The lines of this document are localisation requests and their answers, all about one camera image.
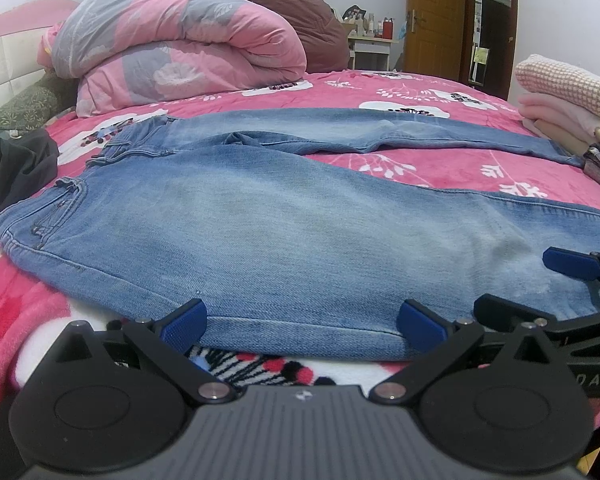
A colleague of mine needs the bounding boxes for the blue denim jeans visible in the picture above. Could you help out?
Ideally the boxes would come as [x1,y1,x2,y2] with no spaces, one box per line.
[0,108,600,361]

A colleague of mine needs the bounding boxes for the beige folded clothes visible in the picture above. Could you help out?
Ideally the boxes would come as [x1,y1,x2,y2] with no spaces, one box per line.
[522,118,600,155]

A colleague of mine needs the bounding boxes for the light pink folded blanket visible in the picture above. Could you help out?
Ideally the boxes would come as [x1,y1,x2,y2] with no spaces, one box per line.
[518,93,600,141]

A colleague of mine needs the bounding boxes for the pink floral bed blanket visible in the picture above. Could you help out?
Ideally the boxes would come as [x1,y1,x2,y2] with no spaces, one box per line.
[0,72,600,400]

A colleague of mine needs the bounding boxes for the black crumpled garment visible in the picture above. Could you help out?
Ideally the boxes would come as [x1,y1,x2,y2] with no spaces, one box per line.
[0,128,59,212]

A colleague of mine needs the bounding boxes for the green floral pillow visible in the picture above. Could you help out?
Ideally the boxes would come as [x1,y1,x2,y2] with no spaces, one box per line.
[0,72,80,131]

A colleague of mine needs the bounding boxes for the brown wooden door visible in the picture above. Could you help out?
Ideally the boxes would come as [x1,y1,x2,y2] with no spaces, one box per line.
[402,0,518,100]

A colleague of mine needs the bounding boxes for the cluttered white shelf desk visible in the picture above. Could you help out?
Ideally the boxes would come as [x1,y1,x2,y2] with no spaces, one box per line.
[341,6,398,72]

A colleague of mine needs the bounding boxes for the red bottle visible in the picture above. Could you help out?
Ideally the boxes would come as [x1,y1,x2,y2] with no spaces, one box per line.
[381,18,394,40]

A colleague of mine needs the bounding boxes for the pink grey folded duvet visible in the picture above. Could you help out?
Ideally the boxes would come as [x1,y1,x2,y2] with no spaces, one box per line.
[38,0,306,117]

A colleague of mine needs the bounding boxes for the white pink headboard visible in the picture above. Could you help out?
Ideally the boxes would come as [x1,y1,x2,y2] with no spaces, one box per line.
[0,0,78,107]

